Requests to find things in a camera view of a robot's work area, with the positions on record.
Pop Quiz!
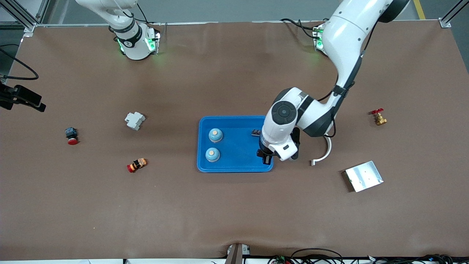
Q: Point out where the white circuit breaker module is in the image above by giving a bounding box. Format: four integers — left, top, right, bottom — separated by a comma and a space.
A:
125, 111, 146, 131

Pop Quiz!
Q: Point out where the red pushbutton orange body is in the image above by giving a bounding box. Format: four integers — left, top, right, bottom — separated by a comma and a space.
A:
127, 158, 148, 173

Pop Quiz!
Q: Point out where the silver metal plate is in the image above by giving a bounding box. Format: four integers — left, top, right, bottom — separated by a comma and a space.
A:
344, 161, 384, 193

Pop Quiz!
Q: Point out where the aluminium frame post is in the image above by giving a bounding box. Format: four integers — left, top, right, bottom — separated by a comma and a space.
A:
0, 0, 50, 37
440, 0, 469, 28

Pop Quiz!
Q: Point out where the blue plastic tray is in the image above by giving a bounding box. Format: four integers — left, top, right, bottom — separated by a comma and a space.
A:
197, 116, 274, 173

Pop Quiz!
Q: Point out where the red pushbutton black body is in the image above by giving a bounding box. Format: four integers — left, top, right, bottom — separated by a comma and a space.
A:
65, 127, 79, 145

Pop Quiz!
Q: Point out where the brass valve red handle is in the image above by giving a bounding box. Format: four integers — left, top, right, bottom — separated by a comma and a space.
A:
370, 109, 388, 126

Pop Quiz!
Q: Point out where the black arm base cable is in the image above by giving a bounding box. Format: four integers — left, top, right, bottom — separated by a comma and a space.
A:
136, 3, 162, 27
280, 18, 316, 38

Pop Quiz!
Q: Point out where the black cable bundle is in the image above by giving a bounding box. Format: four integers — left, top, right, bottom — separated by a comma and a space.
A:
267, 248, 345, 264
366, 253, 469, 264

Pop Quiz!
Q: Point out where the brown table cover sheet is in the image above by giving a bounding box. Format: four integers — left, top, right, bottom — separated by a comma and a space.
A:
0, 21, 469, 261

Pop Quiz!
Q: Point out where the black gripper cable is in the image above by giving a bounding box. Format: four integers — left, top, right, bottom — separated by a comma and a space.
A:
0, 48, 39, 80
318, 85, 347, 138

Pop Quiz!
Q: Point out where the white semicircular bracket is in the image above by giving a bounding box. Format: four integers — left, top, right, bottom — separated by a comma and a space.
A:
311, 136, 332, 166

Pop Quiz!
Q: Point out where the grey table edge clamp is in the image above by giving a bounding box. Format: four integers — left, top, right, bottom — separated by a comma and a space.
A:
225, 243, 252, 264

